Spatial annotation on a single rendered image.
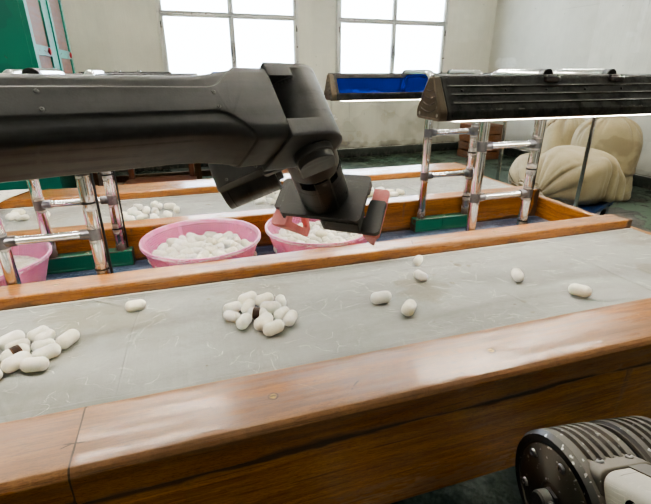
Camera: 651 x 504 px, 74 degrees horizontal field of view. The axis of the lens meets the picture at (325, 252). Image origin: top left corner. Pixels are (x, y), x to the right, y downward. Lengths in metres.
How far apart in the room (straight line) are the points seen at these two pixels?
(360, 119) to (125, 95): 5.98
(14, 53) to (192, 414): 3.05
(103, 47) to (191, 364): 5.21
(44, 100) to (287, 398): 0.38
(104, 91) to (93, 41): 5.41
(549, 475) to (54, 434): 0.51
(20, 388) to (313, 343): 0.39
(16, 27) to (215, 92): 3.09
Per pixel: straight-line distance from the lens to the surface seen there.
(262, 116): 0.34
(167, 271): 0.88
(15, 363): 0.73
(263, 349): 0.66
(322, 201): 0.49
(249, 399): 0.54
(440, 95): 0.78
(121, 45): 5.69
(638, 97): 1.06
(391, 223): 1.30
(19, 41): 3.40
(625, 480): 0.47
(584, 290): 0.90
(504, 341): 0.67
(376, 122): 6.37
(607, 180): 3.63
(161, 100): 0.32
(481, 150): 1.06
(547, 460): 0.52
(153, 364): 0.67
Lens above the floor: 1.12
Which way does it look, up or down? 23 degrees down
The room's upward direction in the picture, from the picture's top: straight up
